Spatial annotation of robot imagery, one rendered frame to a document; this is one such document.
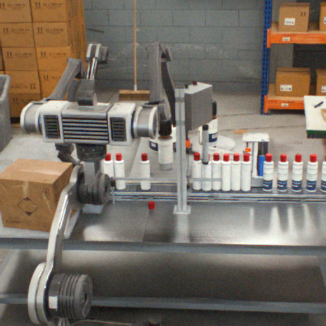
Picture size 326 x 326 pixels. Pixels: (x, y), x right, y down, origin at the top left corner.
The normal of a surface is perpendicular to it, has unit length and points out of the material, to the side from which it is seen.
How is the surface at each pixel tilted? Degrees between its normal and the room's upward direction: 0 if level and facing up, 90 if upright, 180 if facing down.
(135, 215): 0
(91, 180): 90
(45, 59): 90
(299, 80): 90
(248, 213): 0
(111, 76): 90
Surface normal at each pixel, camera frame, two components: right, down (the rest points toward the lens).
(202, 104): 0.76, 0.25
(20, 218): -0.26, 0.40
